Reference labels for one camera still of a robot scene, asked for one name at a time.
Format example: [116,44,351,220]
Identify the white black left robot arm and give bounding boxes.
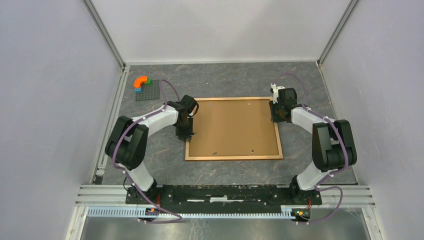
[104,95,200,204]

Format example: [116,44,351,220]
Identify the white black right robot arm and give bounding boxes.
[269,83,357,204]

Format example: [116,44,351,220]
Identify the grey lego baseplate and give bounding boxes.
[134,80,161,101]

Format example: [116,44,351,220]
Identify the orange curved toy block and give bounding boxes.
[133,76,149,89]

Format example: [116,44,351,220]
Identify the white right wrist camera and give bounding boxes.
[270,83,285,104]

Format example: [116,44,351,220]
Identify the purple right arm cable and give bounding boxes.
[273,73,350,225]

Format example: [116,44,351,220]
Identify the white slotted cable duct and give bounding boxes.
[86,206,311,220]

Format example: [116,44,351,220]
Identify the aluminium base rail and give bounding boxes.
[76,185,375,213]

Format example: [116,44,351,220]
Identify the right aluminium corner post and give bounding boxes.
[316,0,360,68]

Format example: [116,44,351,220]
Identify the aluminium corner post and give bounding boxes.
[316,0,360,68]
[82,0,126,68]

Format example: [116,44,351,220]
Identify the left aluminium corner post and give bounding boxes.
[82,0,126,68]

